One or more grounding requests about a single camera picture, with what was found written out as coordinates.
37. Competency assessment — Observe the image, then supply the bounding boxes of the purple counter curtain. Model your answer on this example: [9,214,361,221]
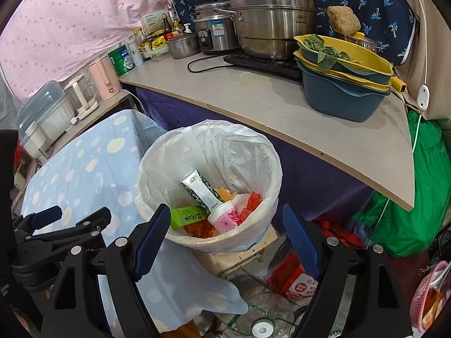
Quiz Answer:
[132,84,374,233]

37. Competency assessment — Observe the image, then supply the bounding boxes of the brown loofah sponge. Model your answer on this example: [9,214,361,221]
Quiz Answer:
[326,6,362,36]

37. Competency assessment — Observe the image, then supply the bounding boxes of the navy patterned cloth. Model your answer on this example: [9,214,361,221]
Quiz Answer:
[171,0,416,67]

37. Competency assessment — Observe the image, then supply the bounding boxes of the white thermos bottle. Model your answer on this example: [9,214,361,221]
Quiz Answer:
[127,40,145,67]

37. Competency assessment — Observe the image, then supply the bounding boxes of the pink plastic basket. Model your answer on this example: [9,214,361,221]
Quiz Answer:
[410,261,451,333]

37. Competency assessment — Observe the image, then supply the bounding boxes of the small steel lidded pot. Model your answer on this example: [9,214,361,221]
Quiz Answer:
[165,32,201,60]

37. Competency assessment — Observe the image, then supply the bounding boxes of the green vegetable leaves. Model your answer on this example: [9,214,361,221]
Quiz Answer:
[303,34,351,71]

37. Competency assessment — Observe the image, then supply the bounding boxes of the clear glass lid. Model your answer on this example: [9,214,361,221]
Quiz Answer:
[233,287,297,338]

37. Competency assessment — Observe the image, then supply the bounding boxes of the black power cable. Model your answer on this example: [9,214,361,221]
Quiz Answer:
[187,56,226,74]

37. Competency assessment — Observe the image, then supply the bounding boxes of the blue dotted blanket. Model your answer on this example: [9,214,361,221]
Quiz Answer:
[21,109,249,328]

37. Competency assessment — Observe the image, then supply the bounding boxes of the white cardboard box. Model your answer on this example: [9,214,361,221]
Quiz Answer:
[141,9,170,36]

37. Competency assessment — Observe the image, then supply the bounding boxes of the orange mesh dish cloth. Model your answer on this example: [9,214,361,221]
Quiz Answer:
[216,186,236,203]

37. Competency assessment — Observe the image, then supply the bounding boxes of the red and white package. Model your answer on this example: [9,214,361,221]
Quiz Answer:
[267,253,319,301]

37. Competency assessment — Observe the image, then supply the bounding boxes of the green tin can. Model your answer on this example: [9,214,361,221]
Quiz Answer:
[107,46,136,76]

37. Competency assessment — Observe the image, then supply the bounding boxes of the small green carton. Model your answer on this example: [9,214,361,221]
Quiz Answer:
[171,207,212,230]

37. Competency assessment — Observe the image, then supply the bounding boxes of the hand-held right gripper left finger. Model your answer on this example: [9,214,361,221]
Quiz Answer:
[51,203,172,338]

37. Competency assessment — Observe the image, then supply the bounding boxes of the metal wire rack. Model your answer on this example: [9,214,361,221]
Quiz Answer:
[359,33,386,52]

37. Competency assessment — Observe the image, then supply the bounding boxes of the red label sauce bottle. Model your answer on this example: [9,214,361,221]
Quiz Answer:
[162,14,174,41]

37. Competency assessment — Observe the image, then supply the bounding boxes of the green plastic bag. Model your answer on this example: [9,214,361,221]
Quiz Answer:
[352,111,451,257]

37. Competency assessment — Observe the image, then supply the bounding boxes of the pink paper cup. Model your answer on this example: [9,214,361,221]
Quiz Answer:
[207,199,244,235]

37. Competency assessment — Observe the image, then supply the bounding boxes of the green toothpaste box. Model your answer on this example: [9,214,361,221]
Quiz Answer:
[181,170,223,215]

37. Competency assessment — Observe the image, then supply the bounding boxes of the large steel steamer pot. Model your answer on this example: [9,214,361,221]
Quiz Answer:
[216,0,330,60]

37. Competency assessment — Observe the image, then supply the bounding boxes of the pink electric kettle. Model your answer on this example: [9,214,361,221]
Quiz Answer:
[88,56,120,101]

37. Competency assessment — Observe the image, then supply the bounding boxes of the black induction cooktop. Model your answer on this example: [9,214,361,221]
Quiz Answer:
[223,52,304,80]

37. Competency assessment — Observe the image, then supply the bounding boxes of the white lined trash bin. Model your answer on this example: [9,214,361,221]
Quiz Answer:
[134,119,284,254]

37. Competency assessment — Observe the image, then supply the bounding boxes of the wooden stool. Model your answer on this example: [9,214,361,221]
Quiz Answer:
[192,227,279,279]

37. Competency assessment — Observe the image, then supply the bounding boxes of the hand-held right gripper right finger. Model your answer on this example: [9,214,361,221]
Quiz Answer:
[282,202,413,338]

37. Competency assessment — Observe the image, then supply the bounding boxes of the glass electric kettle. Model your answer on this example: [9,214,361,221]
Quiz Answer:
[63,75,99,120]

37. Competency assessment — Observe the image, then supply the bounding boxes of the white corded switch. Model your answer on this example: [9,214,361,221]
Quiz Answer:
[377,0,431,222]

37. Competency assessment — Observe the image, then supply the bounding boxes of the dish box with grey lid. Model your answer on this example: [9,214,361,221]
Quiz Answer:
[15,80,74,145]

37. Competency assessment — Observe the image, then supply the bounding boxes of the steel rice cooker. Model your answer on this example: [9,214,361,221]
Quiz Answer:
[190,2,242,55]

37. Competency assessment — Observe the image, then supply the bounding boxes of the pink dotted sheet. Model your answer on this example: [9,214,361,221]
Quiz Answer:
[0,0,177,103]

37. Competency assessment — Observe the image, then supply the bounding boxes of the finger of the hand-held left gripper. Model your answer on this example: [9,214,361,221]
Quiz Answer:
[21,207,112,254]
[12,206,63,235]

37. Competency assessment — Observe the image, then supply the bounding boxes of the orange dotted wrapper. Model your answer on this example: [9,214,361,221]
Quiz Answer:
[183,220,219,240]

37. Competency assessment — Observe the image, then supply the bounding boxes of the dark sauce bottle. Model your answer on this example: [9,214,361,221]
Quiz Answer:
[136,28,152,60]

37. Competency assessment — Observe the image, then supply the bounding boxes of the dark blue plastic basin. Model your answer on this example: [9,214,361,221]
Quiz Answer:
[298,60,391,123]

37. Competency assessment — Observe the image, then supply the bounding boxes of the red plastic bag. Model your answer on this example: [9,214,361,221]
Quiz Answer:
[240,191,264,224]
[313,215,365,250]

